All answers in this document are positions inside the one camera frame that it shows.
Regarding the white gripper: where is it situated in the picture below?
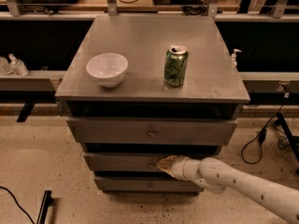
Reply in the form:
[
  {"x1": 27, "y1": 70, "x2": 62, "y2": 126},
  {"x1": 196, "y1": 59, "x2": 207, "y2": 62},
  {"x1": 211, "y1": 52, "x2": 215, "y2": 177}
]
[{"x1": 157, "y1": 155, "x2": 201, "y2": 181}]

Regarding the grey drawer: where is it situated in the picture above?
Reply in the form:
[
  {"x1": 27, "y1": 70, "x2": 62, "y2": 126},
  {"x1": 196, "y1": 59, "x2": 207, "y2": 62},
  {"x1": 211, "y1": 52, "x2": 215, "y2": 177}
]
[
  {"x1": 67, "y1": 118, "x2": 237, "y2": 146},
  {"x1": 94, "y1": 176, "x2": 203, "y2": 193},
  {"x1": 83, "y1": 152, "x2": 168, "y2": 172}
]

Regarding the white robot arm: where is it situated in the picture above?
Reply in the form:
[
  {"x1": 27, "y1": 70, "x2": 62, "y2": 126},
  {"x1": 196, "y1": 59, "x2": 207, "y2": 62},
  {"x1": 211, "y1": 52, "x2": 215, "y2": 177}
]
[{"x1": 157, "y1": 156, "x2": 299, "y2": 224}]

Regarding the grey bottom drawer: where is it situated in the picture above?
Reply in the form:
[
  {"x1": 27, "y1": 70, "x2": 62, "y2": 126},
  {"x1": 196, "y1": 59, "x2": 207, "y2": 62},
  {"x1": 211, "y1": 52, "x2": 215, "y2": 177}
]
[{"x1": 94, "y1": 176, "x2": 203, "y2": 193}]

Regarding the grey drawer cabinet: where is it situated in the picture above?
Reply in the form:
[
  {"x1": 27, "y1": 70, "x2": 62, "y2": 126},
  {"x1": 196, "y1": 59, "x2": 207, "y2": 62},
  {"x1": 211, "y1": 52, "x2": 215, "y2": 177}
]
[{"x1": 54, "y1": 14, "x2": 250, "y2": 195}]

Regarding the grey top drawer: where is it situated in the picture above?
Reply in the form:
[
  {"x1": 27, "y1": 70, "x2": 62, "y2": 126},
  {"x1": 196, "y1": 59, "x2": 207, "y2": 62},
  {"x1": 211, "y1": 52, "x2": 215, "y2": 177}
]
[{"x1": 67, "y1": 118, "x2": 237, "y2": 146}]

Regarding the green soda can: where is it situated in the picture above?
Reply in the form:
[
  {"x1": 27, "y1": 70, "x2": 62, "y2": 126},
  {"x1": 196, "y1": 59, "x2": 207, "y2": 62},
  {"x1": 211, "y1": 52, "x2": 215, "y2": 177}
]
[{"x1": 164, "y1": 45, "x2": 189, "y2": 87}]

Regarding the white ceramic bowl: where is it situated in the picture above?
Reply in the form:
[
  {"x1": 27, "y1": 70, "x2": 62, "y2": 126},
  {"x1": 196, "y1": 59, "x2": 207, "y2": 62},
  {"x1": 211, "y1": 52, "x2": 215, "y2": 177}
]
[{"x1": 86, "y1": 53, "x2": 128, "y2": 88}]

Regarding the black bar on floor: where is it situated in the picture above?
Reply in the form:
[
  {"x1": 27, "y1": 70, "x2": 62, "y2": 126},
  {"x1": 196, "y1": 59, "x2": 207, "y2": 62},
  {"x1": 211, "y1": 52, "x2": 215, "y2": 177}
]
[{"x1": 36, "y1": 190, "x2": 53, "y2": 224}]

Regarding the white pump bottle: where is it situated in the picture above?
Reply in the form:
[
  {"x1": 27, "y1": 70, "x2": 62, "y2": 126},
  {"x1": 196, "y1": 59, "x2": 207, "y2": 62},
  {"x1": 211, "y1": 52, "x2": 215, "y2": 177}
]
[{"x1": 231, "y1": 49, "x2": 242, "y2": 67}]

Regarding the clear plastic bottle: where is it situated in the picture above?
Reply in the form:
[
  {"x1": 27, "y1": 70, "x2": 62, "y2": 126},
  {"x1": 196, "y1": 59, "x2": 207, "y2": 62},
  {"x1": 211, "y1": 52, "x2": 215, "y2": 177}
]
[{"x1": 8, "y1": 53, "x2": 29, "y2": 77}]

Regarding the black floor cable right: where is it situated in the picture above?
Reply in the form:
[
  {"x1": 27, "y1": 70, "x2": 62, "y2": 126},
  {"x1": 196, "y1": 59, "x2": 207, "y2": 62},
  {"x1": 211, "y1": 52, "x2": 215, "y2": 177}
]
[{"x1": 240, "y1": 91, "x2": 292, "y2": 165}]

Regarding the black floor cable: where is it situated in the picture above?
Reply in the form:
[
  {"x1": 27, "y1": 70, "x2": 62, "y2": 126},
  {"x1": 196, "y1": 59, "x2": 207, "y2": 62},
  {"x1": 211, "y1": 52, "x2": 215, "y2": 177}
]
[
  {"x1": 0, "y1": 186, "x2": 36, "y2": 224},
  {"x1": 240, "y1": 91, "x2": 292, "y2": 165}
]

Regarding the black floor cable left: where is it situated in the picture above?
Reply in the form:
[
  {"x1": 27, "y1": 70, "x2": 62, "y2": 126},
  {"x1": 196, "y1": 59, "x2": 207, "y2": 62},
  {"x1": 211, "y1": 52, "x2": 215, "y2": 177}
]
[{"x1": 0, "y1": 186, "x2": 36, "y2": 224}]

